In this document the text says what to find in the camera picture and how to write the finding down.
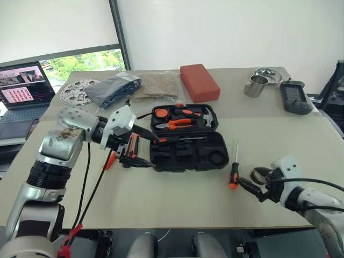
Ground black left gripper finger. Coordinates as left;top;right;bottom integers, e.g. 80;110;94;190
117;156;157;169
131;123;162;144

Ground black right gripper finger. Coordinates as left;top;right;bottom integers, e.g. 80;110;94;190
237;177;263;201
249;166;272;185

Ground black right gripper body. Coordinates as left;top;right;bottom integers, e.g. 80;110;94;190
259;168;283;204

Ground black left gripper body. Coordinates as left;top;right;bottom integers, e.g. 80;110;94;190
108;132;133;162

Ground orange black bit holder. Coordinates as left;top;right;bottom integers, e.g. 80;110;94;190
126;133;141;160

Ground black orange screwdriver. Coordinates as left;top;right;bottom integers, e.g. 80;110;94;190
228;138;241;190
157;136;207;144

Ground black plastic tool case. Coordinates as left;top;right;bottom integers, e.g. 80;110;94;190
148;103;230;173

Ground orange black tape measure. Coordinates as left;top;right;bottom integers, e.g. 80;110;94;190
153;106;172;121

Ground orange black claw hammer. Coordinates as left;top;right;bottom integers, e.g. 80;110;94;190
173;105;218;127

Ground brown cloth in clear bag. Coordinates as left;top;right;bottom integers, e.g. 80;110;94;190
128;70;187;106

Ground dark blue folded cloth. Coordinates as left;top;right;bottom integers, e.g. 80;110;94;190
84;75;143;109

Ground perforated round metal plate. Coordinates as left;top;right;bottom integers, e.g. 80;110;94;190
59;77;102;105

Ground grey rounded shape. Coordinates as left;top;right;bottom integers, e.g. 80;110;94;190
191;232;228;258
125;232;160;258

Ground red rectangular block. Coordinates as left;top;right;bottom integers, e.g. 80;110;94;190
179;63;222;104

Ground black handheld controller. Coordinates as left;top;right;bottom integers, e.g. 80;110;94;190
279;78;314;116

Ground stainless steel cup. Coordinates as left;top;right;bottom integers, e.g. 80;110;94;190
243;74;270;98

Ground stainless steel dish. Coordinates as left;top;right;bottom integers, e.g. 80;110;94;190
253;67;284;85

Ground open laptop computer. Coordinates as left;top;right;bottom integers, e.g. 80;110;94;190
0;61;56;147

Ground black chair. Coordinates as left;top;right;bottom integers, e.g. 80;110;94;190
319;59;344;130

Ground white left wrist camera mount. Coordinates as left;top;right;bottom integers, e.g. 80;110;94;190
99;104;137;150

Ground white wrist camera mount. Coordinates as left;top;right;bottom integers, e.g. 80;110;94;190
99;104;137;150
270;155;301;190

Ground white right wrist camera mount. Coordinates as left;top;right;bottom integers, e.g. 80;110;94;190
270;155;301;190

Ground orange handled pliers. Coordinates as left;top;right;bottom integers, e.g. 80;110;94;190
154;119;194;132

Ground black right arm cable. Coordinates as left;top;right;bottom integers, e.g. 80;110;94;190
276;177;344;213

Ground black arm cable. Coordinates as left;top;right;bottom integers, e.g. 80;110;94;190
276;177;344;213
56;141;115;257

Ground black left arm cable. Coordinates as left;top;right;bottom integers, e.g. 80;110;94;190
56;141;115;257

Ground grey window frame post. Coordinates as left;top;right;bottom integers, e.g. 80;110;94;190
108;0;132;71

